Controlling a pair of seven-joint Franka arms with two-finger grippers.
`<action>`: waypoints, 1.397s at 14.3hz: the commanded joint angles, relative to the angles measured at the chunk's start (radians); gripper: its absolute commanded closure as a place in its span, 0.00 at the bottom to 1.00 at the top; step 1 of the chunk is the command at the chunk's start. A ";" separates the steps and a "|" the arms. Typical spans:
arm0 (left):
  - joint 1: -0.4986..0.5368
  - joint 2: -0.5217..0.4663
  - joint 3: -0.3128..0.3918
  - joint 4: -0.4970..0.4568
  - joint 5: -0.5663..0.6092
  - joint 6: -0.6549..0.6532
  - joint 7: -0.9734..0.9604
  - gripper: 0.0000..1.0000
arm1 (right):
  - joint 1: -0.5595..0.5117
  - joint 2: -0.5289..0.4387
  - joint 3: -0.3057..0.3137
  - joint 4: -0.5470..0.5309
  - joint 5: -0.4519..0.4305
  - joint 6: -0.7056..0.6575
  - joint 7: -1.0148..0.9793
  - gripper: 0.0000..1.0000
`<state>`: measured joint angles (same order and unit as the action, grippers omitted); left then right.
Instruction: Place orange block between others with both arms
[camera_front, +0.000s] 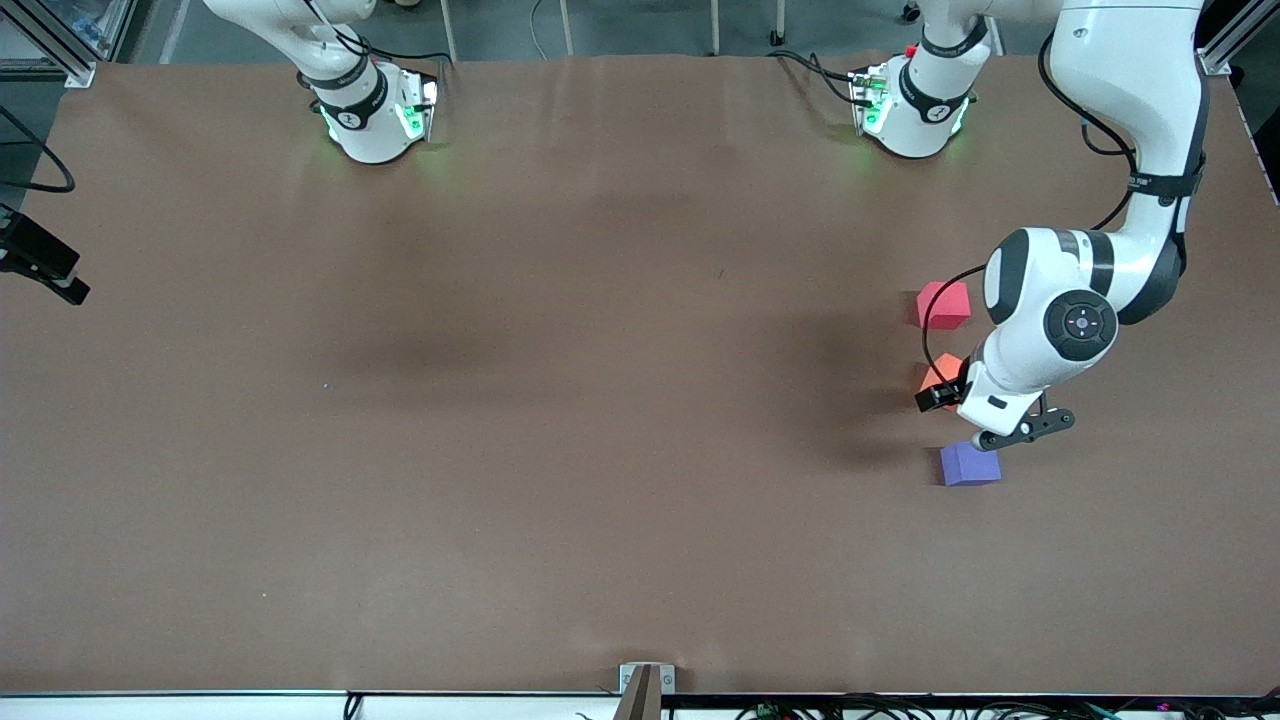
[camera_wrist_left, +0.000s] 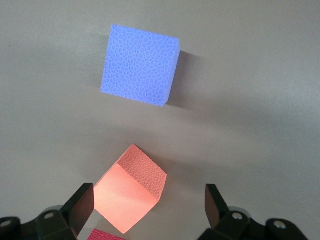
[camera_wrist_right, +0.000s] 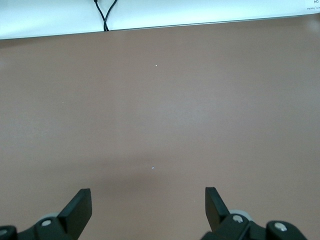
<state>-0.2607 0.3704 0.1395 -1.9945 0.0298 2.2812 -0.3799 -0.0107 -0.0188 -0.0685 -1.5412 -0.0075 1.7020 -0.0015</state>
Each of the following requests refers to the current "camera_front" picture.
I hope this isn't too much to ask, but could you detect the orange foam block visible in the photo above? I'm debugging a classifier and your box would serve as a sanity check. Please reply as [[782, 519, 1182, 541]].
[[918, 352, 967, 398]]

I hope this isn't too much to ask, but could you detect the right arm base connector plate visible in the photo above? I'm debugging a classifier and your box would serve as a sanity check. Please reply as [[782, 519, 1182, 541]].
[[396, 72, 441, 143]]

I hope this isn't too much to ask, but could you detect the left arm base connector plate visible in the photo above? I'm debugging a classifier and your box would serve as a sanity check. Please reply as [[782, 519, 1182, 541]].
[[848, 66, 891, 137]]

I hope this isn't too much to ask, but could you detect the purple foam block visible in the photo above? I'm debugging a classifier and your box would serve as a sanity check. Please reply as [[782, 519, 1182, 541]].
[[939, 440, 1002, 488]]

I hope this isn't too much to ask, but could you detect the red foam block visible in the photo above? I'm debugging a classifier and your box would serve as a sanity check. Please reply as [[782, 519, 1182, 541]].
[[916, 281, 972, 331]]

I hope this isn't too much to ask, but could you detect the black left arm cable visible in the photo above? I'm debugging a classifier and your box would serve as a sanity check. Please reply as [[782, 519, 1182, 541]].
[[920, 30, 1141, 393]]

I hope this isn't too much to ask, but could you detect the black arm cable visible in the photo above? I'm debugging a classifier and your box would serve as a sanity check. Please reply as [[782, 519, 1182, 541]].
[[0, 105, 76, 193], [920, 30, 1141, 393]]

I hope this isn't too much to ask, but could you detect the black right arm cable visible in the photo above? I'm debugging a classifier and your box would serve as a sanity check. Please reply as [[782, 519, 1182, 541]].
[[0, 105, 76, 193]]

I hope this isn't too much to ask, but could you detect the aluminium frame post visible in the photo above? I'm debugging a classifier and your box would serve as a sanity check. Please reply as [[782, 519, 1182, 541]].
[[1197, 0, 1280, 77], [15, 0, 96, 89]]

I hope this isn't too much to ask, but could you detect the black left base cable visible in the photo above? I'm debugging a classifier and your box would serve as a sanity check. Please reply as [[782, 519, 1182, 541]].
[[768, 50, 863, 106]]

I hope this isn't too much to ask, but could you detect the black base cable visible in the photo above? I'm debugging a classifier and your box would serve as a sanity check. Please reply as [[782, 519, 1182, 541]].
[[340, 25, 461, 76], [768, 50, 863, 106]]

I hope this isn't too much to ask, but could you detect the grey metal bracket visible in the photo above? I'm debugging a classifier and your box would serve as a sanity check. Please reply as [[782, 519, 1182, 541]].
[[619, 663, 676, 696]]

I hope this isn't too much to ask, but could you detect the black right base cable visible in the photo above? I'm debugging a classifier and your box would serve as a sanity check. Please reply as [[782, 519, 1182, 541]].
[[340, 25, 461, 76]]

